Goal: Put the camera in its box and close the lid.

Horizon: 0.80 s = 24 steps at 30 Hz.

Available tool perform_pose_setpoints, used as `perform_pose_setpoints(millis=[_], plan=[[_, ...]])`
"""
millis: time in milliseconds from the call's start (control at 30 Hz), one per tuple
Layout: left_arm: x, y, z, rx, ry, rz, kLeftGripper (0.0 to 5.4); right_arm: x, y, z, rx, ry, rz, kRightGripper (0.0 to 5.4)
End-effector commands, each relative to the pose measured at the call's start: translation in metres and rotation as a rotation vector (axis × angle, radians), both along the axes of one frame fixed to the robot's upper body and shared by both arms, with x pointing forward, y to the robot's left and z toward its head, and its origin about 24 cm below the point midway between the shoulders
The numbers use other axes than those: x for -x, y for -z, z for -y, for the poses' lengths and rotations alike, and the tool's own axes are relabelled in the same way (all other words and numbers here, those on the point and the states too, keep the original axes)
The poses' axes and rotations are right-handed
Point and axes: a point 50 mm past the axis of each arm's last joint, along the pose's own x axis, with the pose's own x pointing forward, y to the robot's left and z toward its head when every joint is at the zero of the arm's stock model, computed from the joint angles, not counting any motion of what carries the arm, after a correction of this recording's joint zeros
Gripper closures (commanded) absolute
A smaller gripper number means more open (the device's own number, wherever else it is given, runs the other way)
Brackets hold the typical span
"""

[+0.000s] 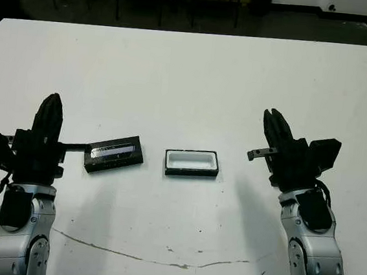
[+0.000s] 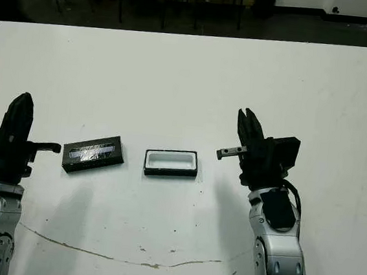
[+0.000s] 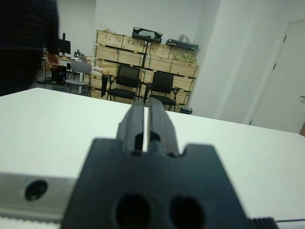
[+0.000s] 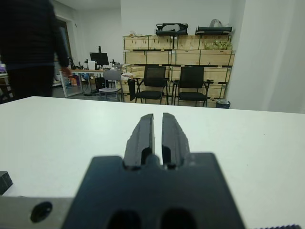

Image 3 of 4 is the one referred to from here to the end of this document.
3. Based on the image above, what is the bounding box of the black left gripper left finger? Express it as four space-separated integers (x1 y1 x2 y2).
61 103 159 229

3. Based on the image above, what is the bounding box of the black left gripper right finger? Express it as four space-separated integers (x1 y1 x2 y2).
146 97 251 229

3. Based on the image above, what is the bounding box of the person's bare hand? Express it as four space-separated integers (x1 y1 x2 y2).
47 53 60 65

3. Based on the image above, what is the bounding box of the black round bin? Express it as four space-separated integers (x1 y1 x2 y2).
180 104 193 115

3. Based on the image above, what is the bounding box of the black hanging pouch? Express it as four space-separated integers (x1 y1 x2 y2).
101 75 108 97

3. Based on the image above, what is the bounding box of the light wooden crate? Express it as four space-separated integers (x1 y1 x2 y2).
117 50 146 67
147 55 173 73
147 42 173 59
94 44 119 62
168 46 198 63
171 59 199 78
90 76 105 96
96 30 124 48
171 76 196 93
122 35 149 53

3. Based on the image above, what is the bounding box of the black mesh office chair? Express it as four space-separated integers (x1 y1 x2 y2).
106 64 142 102
145 71 182 112

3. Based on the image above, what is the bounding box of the grey chair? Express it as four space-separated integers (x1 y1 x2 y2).
64 61 92 97

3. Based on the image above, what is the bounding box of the black computer tower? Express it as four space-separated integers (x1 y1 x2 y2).
51 66 68 84

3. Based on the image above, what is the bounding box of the white office desk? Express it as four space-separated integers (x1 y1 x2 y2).
42 54 96 82

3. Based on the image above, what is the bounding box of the small black desk device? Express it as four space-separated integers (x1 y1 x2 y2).
73 49 87 60

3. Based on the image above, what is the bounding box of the black stand pole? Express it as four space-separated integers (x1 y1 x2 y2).
141 39 153 72

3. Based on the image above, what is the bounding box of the white door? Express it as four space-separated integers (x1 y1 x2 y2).
249 21 305 134

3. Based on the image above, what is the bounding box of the black computer monitor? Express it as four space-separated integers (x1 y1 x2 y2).
56 39 71 55

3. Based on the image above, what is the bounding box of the black flat tray case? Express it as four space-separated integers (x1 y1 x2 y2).
165 37 200 50

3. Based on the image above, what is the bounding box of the black case with white oval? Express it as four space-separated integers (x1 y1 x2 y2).
132 27 164 44

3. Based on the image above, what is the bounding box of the person in dark clothes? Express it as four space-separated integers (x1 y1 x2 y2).
0 0 60 96

